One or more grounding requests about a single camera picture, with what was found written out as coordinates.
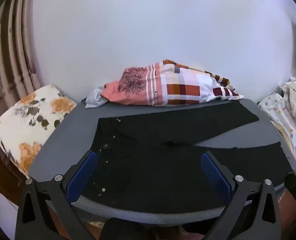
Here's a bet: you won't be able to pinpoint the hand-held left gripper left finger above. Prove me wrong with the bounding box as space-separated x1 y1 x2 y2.
15 150 98 240

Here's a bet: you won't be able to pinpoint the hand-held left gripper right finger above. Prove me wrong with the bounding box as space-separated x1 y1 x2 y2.
200 151 282 240

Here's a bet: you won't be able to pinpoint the black pants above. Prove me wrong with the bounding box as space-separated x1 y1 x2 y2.
82 102 296 214

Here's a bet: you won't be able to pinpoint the grey mesh mattress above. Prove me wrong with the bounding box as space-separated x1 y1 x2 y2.
28 97 296 227

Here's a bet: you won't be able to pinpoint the grey striped cloth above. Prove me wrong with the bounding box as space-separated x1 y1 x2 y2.
85 86 108 109

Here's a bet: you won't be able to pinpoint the floral pillow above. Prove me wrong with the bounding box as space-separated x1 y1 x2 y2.
0 84 77 178

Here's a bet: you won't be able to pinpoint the white dotted blanket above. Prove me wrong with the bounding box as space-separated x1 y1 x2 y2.
258 76 296 159

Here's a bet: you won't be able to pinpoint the beige patterned curtain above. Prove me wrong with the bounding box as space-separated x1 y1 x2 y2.
0 0 42 130

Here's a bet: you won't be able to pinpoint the wooden bed frame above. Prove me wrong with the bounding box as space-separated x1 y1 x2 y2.
0 142 30 205

